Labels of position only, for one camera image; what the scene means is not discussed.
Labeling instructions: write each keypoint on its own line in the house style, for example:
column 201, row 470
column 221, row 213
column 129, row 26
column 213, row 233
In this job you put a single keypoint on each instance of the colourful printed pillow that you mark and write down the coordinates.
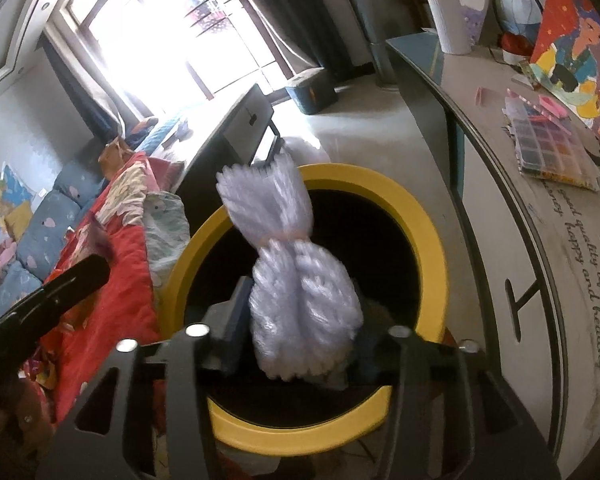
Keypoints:
column 7, row 200

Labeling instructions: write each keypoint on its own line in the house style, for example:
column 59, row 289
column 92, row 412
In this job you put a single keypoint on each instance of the white paper roll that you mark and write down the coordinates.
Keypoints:
column 450, row 25

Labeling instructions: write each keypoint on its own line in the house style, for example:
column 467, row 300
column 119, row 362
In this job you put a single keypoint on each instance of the grey low table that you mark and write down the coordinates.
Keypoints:
column 240, row 125

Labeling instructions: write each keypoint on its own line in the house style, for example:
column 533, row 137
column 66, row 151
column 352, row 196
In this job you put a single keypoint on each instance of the red floral blanket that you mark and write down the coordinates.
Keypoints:
column 105, row 310

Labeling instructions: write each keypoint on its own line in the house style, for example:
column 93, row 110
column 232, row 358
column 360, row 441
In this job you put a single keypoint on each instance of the yellow rimmed black bin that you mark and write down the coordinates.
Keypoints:
column 430, row 260

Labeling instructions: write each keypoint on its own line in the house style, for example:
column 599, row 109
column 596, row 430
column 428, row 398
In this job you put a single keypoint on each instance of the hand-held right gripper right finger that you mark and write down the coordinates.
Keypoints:
column 375, row 360

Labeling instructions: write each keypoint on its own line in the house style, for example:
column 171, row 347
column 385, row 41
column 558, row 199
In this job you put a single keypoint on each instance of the small pink clip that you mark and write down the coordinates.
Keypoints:
column 486, row 95

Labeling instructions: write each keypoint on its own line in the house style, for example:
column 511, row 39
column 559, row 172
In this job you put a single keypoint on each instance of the white canvas board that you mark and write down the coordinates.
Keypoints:
column 480, row 5

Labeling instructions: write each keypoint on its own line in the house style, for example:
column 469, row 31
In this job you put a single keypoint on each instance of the blue storage box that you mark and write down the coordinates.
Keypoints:
column 310, row 92

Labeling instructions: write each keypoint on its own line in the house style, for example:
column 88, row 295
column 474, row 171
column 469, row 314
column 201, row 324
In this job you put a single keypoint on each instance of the blue cushioned sofa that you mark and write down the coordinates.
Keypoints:
column 50, row 220

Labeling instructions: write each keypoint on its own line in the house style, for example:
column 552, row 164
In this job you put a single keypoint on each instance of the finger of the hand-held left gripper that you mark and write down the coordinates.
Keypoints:
column 55, row 295

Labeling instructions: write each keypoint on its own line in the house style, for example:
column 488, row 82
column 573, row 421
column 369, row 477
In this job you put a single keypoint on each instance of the dark blue curtain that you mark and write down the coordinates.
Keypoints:
column 280, row 10
column 85, row 95

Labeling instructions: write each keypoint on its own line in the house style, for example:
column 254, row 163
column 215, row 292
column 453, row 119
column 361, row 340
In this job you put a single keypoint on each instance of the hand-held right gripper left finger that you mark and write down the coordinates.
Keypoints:
column 237, row 320

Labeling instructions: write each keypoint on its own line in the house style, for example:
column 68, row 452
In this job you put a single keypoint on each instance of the black round hoop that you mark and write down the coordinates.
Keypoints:
column 498, row 15

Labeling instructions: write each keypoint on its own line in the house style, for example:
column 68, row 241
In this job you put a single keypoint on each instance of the brown plush toy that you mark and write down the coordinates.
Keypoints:
column 112, row 155

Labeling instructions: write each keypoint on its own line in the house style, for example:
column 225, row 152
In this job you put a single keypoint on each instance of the clear bead organiser box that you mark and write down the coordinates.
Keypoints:
column 545, row 145

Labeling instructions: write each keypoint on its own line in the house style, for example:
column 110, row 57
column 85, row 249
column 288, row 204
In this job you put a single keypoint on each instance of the large window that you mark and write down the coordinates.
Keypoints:
column 155, row 35

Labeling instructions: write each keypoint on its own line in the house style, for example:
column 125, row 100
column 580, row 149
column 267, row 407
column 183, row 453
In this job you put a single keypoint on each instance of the colourful red gift box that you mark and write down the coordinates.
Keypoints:
column 575, row 50

